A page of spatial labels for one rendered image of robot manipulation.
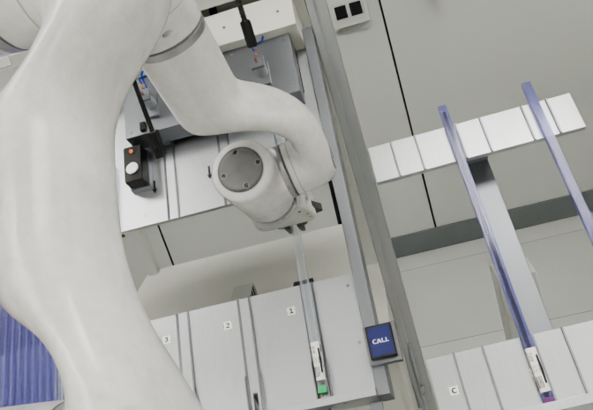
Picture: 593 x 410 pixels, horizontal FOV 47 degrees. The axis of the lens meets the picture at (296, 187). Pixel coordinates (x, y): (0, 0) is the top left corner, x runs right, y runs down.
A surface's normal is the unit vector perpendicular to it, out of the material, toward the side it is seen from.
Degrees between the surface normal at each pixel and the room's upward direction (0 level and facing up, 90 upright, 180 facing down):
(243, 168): 54
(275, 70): 45
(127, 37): 121
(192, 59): 110
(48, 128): 68
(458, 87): 90
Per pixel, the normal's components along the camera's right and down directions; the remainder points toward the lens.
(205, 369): -0.24, -0.41
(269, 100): 0.39, -0.65
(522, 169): -0.06, 0.33
